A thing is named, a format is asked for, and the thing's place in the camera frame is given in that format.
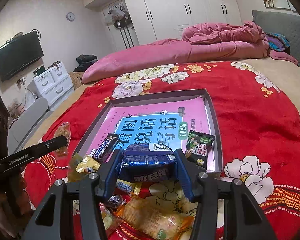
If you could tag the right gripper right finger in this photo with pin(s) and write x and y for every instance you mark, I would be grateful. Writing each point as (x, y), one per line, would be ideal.
(243, 217)

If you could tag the yellow green snack packet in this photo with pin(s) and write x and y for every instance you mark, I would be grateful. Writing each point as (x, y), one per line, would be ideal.
(72, 175)

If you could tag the Snickers bar dark wrapper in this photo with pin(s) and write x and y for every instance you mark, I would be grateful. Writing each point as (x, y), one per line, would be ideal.
(102, 153)

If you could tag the green black snack packet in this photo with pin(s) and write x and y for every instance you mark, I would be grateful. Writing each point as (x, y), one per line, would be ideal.
(198, 146)

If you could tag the blue cookie snack packet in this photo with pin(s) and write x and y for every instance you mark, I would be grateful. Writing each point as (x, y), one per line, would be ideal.
(147, 162)

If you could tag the orange yellow snack packet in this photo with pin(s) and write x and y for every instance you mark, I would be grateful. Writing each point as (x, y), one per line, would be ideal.
(153, 221)

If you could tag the clear nut snack packet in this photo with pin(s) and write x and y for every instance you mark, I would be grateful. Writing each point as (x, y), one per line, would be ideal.
(63, 133)

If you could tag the yellow small snack packet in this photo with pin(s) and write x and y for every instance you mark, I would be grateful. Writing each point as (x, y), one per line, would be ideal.
(87, 165)

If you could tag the dark small candy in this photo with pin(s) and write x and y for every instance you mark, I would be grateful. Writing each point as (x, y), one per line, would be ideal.
(115, 201)

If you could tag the small yellow clear candy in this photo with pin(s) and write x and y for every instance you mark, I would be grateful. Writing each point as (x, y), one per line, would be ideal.
(111, 222)

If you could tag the red floral blanket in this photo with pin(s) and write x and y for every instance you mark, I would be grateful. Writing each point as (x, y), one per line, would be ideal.
(260, 127)

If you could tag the pink blue book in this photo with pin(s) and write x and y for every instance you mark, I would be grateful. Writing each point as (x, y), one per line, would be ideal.
(167, 121)

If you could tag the white drawer cabinet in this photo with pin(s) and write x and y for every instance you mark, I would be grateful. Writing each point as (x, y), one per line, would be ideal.
(55, 85)

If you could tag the brown fuzzy throw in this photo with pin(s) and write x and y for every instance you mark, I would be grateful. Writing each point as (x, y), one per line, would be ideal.
(76, 78)

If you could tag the black clothes pile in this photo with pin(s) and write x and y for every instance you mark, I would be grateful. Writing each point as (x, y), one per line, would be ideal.
(84, 62)

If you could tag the tan bed sheet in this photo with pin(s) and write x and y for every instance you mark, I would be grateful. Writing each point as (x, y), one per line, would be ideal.
(284, 74)

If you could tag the pink quilt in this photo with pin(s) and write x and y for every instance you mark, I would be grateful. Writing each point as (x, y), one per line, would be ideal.
(199, 43)

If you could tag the blue purple clothes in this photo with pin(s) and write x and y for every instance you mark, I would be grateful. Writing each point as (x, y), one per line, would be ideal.
(278, 42)

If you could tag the hanging bags on door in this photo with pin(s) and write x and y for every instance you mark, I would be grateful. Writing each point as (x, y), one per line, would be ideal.
(118, 16)

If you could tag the white wardrobe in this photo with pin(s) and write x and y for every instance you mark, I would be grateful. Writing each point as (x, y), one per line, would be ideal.
(159, 19)

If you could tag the grey padded headboard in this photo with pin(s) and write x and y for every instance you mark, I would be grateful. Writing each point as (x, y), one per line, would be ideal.
(285, 24)

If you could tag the black wall television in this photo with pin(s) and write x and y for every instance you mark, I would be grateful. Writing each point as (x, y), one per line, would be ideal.
(18, 53)

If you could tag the round wall clock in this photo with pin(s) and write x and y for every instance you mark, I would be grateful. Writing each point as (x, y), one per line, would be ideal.
(70, 16)

